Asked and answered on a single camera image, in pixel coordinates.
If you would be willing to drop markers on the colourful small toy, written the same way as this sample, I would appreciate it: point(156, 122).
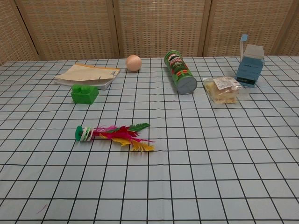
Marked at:
point(84, 134)

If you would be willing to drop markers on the woven wooden folding screen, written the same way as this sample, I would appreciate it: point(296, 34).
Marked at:
point(70, 23)

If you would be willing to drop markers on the blue grid checkered tablecloth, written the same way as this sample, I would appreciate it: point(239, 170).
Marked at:
point(187, 163)

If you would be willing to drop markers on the light blue open carton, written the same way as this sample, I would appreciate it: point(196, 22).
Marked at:
point(248, 70)

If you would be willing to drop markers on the clear bagged snack pack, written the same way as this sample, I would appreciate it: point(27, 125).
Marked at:
point(224, 89)

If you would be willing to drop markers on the peach colored ball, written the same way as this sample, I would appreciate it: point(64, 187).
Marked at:
point(133, 63)

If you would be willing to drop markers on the green plastic building block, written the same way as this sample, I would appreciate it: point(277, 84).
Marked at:
point(84, 95)

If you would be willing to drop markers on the small loose pink feather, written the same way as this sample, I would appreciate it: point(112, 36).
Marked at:
point(41, 209)

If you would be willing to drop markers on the beige paper notebook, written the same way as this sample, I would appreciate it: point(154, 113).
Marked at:
point(86, 74)

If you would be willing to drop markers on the green Pringles can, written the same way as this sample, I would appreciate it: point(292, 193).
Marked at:
point(180, 72)

